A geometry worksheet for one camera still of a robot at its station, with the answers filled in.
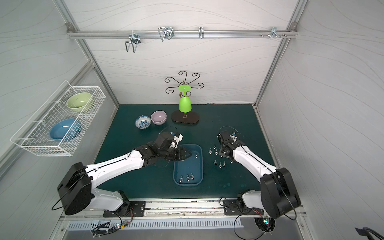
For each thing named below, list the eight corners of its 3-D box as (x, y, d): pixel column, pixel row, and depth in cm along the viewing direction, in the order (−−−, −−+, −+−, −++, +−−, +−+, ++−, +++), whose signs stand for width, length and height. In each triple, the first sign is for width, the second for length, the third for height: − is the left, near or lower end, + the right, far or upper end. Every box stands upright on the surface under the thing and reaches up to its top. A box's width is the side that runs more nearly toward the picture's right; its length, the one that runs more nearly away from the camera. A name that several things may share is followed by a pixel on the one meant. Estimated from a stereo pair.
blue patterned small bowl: (136, 131, 108) (133, 125, 103) (139, 120, 114) (137, 115, 110) (148, 131, 108) (146, 125, 103) (151, 120, 114) (149, 115, 110)
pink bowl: (150, 125, 108) (149, 121, 104) (153, 114, 115) (152, 110, 111) (165, 125, 108) (164, 121, 104) (167, 114, 115) (166, 110, 111)
